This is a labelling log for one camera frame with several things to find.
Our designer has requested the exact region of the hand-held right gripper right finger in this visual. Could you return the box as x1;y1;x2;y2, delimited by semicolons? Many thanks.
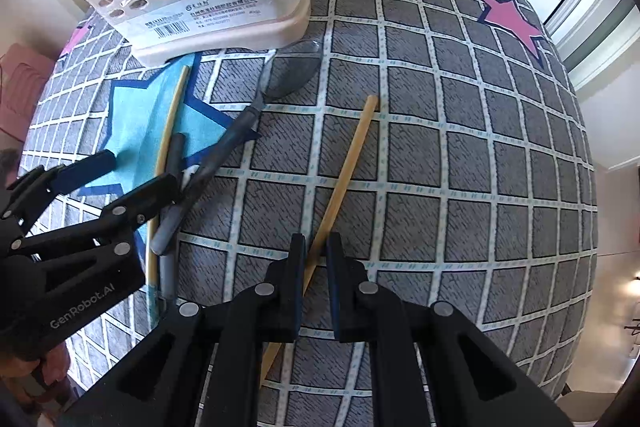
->
326;233;576;427

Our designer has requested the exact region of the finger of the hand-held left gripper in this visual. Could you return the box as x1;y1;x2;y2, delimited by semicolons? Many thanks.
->
0;151;117;238
10;174;182;260

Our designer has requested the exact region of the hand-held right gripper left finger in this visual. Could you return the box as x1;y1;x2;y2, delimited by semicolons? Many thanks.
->
55;233;307;427

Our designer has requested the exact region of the plain wooden chopstick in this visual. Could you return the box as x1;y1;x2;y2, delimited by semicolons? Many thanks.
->
257;94;380;388
145;66;191;293

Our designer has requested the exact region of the dark-handled steel spoon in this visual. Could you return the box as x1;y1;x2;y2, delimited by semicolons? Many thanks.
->
187;38;322;198

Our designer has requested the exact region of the pink plastic chair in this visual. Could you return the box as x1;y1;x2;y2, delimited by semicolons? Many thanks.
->
0;44;56;128

